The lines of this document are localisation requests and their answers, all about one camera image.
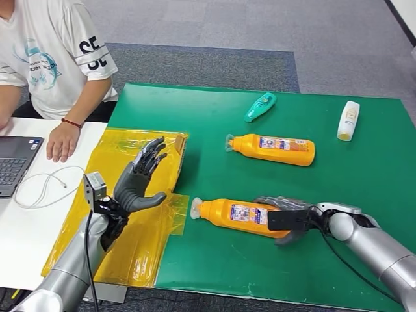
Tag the person's left hand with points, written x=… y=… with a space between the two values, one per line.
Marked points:
x=62 y=143

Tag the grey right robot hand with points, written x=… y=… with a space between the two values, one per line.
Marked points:
x=282 y=203

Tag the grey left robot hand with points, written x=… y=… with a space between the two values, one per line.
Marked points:
x=130 y=194

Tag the orange bottle with clear cap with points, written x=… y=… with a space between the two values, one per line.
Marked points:
x=220 y=213
x=276 y=157

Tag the person's left forearm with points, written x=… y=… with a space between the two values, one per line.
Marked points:
x=87 y=102

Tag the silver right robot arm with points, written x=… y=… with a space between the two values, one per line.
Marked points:
x=374 y=247

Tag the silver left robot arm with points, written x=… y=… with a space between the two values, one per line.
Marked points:
x=71 y=267

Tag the person's right forearm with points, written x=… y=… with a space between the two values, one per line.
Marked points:
x=7 y=103

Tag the teal bottle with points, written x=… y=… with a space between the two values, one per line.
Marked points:
x=260 y=107

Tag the white bottle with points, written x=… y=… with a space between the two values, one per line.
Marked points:
x=348 y=121

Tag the grey laptop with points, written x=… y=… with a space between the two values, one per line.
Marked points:
x=16 y=163

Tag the yellow film wrapped board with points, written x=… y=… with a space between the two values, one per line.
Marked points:
x=146 y=258

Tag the person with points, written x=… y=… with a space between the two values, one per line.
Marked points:
x=48 y=43

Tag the green table mat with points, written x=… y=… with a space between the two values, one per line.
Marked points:
x=357 y=181

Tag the dark grey floor rug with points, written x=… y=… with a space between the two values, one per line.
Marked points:
x=195 y=64

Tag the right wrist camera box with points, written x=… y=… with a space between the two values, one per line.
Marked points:
x=286 y=220

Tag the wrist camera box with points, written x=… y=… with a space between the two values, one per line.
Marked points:
x=286 y=220
x=96 y=185

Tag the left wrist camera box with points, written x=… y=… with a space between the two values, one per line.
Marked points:
x=96 y=185

